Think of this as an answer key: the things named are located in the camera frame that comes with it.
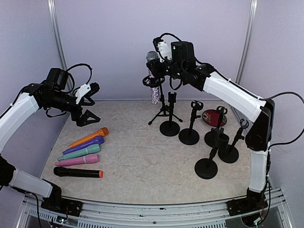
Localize aluminium frame post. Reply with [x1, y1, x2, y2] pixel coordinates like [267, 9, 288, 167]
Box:
[236, 0, 258, 86]
[47, 0, 78, 105]

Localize red patterned plate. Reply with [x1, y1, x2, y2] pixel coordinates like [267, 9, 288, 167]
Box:
[202, 109, 228, 127]

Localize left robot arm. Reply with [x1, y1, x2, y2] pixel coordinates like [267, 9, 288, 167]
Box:
[0, 68, 100, 213]

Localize black tripod microphone stand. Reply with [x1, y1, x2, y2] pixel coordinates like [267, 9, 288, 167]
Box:
[142, 76, 169, 125]

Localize mint green toy microphone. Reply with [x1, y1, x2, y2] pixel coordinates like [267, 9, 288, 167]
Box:
[57, 144, 100, 161]

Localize short black microphone stand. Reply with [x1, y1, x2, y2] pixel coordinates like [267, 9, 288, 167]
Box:
[202, 106, 228, 147]

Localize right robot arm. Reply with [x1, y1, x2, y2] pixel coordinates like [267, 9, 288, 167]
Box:
[147, 36, 275, 216]

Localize black wireless microphone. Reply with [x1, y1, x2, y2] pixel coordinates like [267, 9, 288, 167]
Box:
[53, 167, 103, 178]

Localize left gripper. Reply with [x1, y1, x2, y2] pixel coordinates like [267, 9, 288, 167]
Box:
[45, 90, 100, 126]

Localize silver glitter microphone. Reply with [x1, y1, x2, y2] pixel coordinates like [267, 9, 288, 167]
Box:
[146, 51, 160, 105]

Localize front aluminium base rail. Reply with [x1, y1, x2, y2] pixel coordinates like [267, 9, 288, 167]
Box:
[15, 189, 294, 228]

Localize pink toy microphone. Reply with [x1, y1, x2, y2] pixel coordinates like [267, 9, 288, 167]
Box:
[55, 154, 100, 167]

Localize left aluminium frame post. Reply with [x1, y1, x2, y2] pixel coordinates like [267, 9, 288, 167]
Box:
[47, 0, 78, 105]

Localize purple toy microphone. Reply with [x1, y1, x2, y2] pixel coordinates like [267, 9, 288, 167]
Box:
[62, 136, 105, 155]

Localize orange toy microphone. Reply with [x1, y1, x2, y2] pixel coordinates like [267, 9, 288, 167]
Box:
[69, 127, 109, 148]

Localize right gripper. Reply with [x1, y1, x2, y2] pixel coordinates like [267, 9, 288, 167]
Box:
[146, 57, 185, 79]

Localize right aluminium frame post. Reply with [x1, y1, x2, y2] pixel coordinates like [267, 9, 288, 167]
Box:
[236, 0, 258, 86]

